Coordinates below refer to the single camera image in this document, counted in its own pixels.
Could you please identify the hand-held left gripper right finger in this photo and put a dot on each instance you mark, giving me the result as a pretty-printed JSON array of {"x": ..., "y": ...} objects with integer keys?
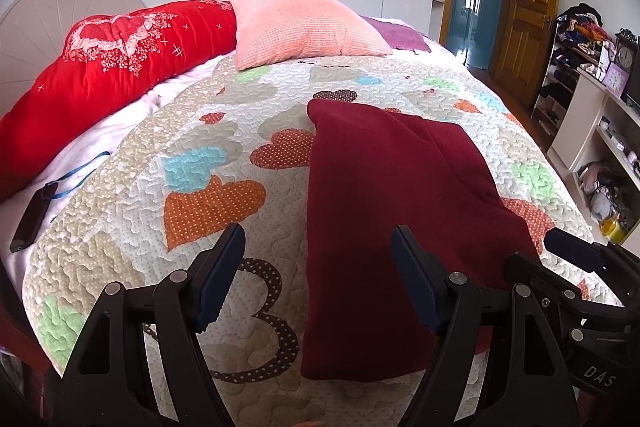
[{"x": 412, "y": 279}]

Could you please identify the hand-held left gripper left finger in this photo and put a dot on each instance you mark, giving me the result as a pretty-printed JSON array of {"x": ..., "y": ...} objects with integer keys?
[{"x": 222, "y": 277}]

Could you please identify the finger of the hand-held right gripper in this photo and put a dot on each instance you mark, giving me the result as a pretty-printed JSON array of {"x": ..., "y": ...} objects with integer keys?
[
  {"x": 535, "y": 274},
  {"x": 572, "y": 249}
]

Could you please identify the dark red garment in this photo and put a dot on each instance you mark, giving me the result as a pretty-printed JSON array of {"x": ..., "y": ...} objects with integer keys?
[{"x": 380, "y": 207}]

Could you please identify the pile of clothes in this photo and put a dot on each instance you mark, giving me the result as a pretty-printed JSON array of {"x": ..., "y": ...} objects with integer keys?
[{"x": 582, "y": 24}]

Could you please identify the yellow bottle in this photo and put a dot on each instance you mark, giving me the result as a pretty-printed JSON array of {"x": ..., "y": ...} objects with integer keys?
[{"x": 614, "y": 231}]

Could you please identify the pink cloth bundle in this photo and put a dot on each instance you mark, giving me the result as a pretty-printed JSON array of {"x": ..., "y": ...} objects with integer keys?
[{"x": 592, "y": 179}]

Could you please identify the heart patterned quilt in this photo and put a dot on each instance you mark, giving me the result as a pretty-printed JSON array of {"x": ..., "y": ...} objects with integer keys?
[{"x": 200, "y": 207}]

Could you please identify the cream shelf unit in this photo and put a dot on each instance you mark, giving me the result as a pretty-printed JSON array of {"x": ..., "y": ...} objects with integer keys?
[{"x": 585, "y": 107}]

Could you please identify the purple desk clock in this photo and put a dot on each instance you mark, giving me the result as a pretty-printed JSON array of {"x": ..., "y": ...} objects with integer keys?
[{"x": 615, "y": 79}]

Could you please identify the black television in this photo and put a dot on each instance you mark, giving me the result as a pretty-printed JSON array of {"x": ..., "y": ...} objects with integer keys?
[{"x": 635, "y": 77}]

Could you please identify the black phone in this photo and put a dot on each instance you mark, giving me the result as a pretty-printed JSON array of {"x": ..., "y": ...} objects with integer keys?
[{"x": 32, "y": 219}]

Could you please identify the ornate table clock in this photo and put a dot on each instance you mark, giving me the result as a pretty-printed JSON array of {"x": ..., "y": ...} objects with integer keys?
[{"x": 625, "y": 54}]

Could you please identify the red floral duvet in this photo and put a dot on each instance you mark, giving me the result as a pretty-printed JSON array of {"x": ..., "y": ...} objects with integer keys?
[{"x": 75, "y": 87}]

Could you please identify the purple cloth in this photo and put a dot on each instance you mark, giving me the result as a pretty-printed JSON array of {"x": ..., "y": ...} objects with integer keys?
[{"x": 400, "y": 34}]

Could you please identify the wooden door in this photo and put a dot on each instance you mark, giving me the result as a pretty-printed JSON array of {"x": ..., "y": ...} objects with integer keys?
[{"x": 525, "y": 7}]

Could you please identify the pink pillow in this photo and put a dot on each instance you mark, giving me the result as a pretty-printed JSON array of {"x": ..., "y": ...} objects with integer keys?
[{"x": 300, "y": 27}]

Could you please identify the white round headboard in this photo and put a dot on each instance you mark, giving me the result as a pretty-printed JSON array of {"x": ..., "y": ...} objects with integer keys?
[{"x": 50, "y": 2}]

